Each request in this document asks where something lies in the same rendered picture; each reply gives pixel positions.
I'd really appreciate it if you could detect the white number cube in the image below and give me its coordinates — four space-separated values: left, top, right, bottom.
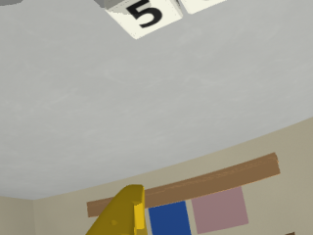
104 0 184 39
181 0 225 14

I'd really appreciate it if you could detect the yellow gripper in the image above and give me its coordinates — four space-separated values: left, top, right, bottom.
85 184 145 235

